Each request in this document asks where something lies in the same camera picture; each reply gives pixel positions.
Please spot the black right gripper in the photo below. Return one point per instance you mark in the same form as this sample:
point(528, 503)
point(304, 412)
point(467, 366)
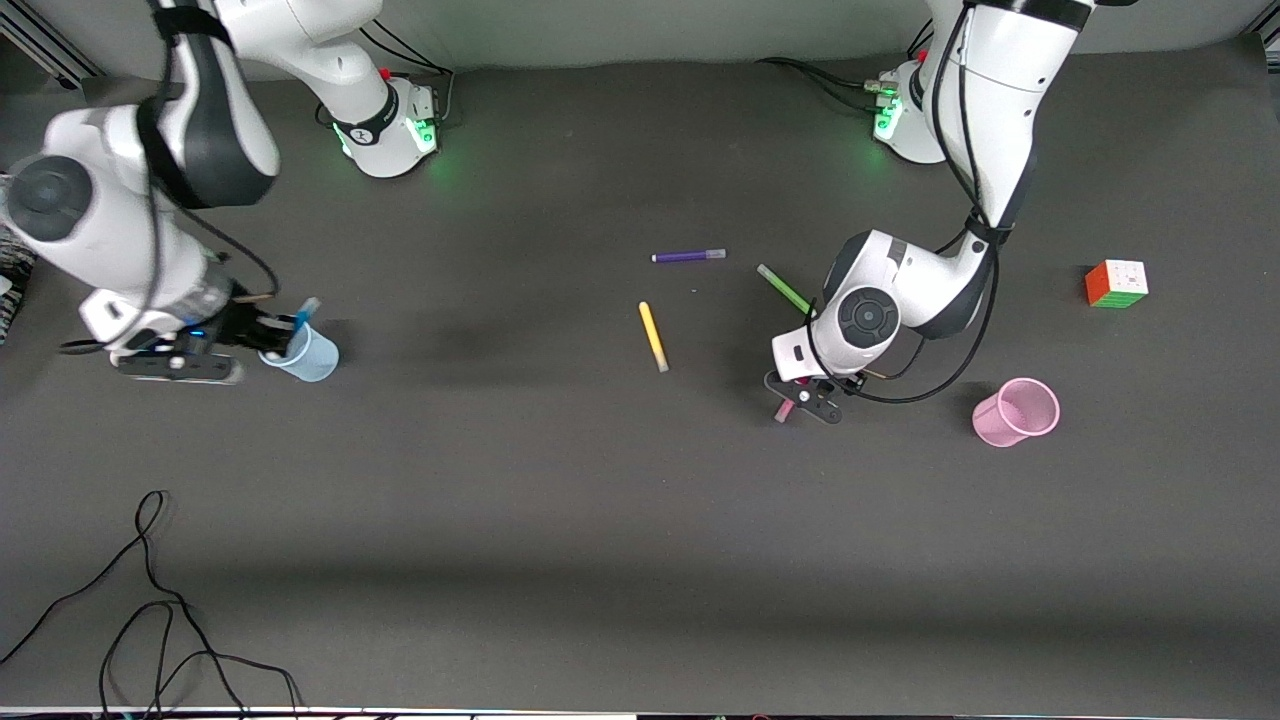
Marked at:
point(243, 325)

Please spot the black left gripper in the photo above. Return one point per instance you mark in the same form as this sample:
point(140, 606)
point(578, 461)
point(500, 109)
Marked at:
point(825, 385)

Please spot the blue marker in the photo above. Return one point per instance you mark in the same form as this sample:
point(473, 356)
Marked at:
point(303, 322)

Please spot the pink marker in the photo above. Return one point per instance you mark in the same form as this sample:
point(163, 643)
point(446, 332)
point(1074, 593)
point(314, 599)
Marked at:
point(783, 410)

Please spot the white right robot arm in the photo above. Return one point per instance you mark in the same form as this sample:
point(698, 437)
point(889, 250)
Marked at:
point(100, 220)

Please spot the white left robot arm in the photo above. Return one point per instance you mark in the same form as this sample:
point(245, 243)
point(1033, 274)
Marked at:
point(990, 90)

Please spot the translucent blue cup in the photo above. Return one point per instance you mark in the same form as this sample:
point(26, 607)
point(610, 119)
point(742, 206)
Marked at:
point(318, 362)

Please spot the green marker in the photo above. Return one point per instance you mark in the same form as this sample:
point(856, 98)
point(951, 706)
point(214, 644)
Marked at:
point(780, 285)

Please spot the pink mesh cup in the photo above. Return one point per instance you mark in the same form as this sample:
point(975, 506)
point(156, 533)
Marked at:
point(990, 425)

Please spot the yellow marker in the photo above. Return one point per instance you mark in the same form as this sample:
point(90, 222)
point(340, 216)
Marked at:
point(653, 336)

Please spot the purple marker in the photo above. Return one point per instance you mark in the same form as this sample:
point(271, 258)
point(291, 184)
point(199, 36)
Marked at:
point(685, 257)

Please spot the black white braided sleeve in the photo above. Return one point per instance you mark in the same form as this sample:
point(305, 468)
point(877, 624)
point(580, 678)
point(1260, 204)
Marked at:
point(12, 290)

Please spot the colourful puzzle cube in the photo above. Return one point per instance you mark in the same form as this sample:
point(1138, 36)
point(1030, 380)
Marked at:
point(1118, 285)

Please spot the aluminium frame rail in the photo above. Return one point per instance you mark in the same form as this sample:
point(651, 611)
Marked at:
point(50, 55)

